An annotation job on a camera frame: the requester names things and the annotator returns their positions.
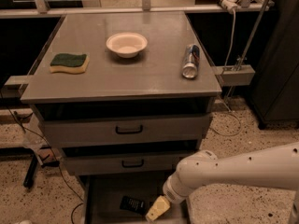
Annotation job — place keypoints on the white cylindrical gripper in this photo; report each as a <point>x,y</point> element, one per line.
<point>170,192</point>

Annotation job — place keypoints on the black rxbar chocolate wrapper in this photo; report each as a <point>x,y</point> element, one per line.
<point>133,205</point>

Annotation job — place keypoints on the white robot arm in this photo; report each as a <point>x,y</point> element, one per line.
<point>275,167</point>

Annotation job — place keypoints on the grey middle drawer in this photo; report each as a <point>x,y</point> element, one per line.
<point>124,163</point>

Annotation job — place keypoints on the grey open bottom drawer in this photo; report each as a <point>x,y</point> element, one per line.
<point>104,193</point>

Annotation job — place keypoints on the grey top drawer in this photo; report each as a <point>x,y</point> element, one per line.
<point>119,131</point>

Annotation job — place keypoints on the grey drawer cabinet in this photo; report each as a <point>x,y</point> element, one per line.
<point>148,85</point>

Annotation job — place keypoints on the black clamp tool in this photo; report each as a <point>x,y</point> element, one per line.
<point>44,157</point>

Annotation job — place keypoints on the silver blue drink can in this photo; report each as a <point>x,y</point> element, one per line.
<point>191,61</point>

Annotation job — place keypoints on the dark side cabinet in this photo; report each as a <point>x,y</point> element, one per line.
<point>274,90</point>

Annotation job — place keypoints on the white paper bowl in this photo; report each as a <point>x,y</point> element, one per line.
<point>127,45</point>

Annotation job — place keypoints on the green yellow sponge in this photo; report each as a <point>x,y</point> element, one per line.
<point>69,63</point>

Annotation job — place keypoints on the grey metal bracket block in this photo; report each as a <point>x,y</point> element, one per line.
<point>231,77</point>

